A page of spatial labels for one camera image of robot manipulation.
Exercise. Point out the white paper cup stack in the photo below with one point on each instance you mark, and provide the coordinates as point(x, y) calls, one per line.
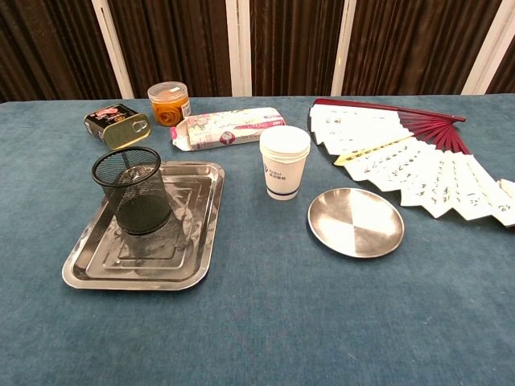
point(283, 169)

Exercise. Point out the black mesh pen holder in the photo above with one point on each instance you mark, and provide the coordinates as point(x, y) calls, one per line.
point(137, 193)

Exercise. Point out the round steel plate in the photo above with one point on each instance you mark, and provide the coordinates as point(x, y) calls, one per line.
point(356, 223)

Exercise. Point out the pink floral carton box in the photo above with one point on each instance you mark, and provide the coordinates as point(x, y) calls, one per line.
point(233, 128)

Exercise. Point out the rectangular steel tray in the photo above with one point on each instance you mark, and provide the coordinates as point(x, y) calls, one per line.
point(161, 261)

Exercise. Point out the clear jar orange contents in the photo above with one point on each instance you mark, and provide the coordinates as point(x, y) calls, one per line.
point(169, 108)

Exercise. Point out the blue felt table cover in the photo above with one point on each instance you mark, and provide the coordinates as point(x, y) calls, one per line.
point(257, 321)

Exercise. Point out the black gold tin can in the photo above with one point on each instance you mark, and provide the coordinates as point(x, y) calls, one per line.
point(120, 132)

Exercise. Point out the brown curtain panel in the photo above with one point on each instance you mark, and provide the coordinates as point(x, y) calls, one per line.
point(414, 44)
point(48, 44)
point(293, 44)
point(181, 40)
point(505, 76)

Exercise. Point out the paper folding fan red ribs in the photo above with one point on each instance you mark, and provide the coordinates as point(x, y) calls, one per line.
point(442, 181)

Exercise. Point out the white partition post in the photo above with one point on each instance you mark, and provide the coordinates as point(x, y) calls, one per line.
point(343, 44)
point(489, 44)
point(112, 44)
point(238, 44)

